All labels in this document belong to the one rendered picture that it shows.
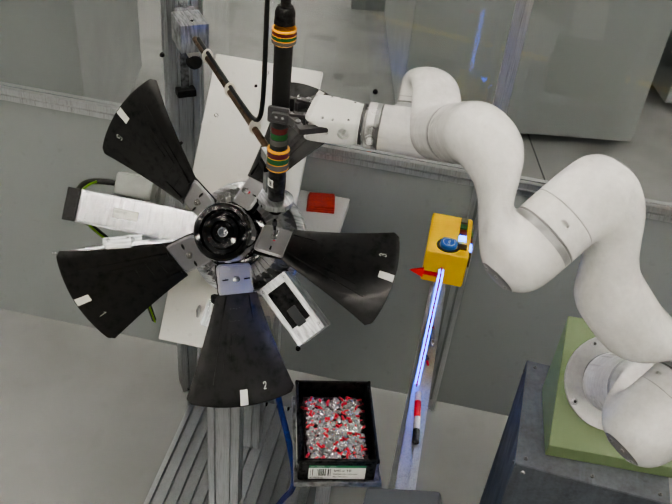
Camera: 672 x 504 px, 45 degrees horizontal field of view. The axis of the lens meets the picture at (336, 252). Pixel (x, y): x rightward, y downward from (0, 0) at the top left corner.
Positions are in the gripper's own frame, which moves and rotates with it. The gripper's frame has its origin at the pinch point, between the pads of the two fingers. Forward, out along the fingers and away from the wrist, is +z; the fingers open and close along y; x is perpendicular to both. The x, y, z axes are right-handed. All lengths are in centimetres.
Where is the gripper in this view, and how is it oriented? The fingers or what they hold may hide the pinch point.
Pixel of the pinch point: (281, 109)
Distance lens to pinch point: 151.8
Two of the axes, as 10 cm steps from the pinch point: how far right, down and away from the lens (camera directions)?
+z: -9.8, -1.9, 1.0
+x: 0.9, -7.8, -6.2
